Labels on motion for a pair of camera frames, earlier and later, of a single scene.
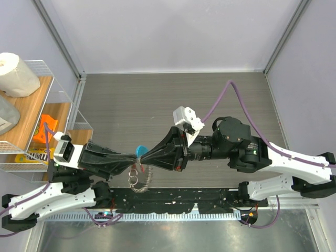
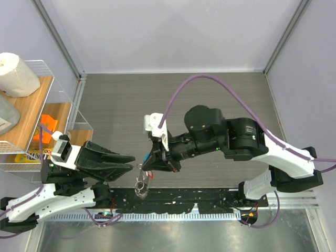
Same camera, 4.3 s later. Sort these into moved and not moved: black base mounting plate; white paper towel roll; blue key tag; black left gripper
Moved: blue key tag
Not moved: black base mounting plate; white paper towel roll; black left gripper
